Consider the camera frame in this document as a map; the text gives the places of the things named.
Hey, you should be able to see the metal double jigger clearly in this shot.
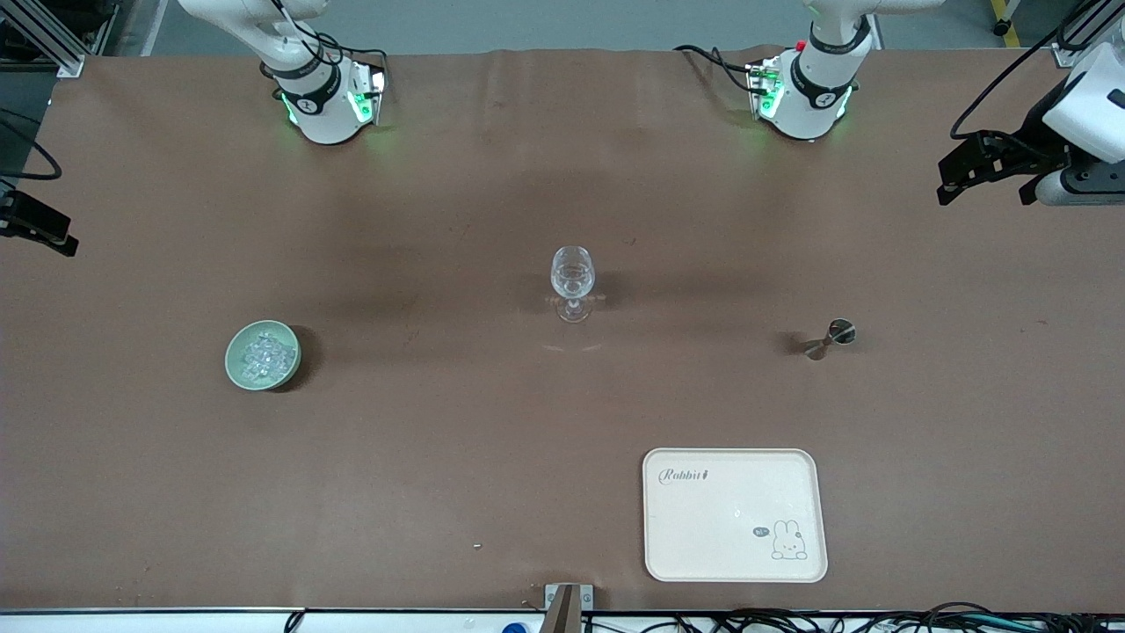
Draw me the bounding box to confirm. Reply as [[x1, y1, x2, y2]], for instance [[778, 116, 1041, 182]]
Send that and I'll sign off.
[[803, 318, 857, 360]]

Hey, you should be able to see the pile of clear ice cubes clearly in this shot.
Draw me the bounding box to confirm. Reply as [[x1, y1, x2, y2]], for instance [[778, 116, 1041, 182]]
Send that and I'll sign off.
[[242, 327, 295, 384]]

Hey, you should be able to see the clear wine glass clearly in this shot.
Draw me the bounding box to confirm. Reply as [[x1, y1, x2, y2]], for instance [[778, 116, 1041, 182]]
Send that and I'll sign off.
[[550, 246, 596, 324]]

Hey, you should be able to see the green ceramic bowl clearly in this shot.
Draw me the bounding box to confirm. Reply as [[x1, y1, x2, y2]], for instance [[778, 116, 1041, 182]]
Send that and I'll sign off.
[[225, 320, 302, 391]]

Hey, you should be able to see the cream rabbit print tray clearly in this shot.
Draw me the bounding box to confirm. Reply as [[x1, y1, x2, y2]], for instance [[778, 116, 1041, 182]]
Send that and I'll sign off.
[[642, 447, 829, 584]]

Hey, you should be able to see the brown table cover mat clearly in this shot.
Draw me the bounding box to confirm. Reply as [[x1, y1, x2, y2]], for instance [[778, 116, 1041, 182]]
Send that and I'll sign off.
[[0, 44, 1125, 615]]

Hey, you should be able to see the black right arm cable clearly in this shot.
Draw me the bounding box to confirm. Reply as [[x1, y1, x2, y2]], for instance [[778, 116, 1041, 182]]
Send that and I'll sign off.
[[0, 105, 63, 182]]

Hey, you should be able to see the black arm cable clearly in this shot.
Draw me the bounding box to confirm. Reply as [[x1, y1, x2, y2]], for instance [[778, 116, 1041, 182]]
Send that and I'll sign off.
[[949, 0, 1100, 142], [0, 105, 63, 182]]

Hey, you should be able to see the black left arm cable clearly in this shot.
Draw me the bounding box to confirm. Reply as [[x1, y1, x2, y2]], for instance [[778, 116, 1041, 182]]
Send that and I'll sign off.
[[949, 0, 1100, 142]]

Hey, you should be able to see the aluminium frame profile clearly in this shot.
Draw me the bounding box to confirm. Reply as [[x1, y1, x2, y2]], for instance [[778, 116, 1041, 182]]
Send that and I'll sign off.
[[1051, 0, 1125, 69], [0, 0, 85, 79]]

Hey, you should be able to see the black left base cable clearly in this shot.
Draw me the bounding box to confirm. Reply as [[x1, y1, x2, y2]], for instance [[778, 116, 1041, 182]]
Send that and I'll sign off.
[[674, 44, 758, 94]]

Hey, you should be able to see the black base cable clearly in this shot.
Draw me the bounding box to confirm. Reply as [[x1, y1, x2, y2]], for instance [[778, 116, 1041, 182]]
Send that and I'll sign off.
[[674, 44, 758, 94], [262, 0, 389, 82]]

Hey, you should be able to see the black right base cable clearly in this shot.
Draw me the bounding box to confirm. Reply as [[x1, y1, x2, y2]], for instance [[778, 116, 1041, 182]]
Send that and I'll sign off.
[[262, 0, 389, 82]]

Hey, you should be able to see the bundle of black cables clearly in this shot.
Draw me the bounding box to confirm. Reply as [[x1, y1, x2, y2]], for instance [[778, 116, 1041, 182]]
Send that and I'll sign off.
[[580, 602, 1125, 633]]

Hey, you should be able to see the metal table edge bracket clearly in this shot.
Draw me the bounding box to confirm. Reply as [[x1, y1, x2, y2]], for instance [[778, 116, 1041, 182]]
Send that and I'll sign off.
[[544, 583, 594, 633]]

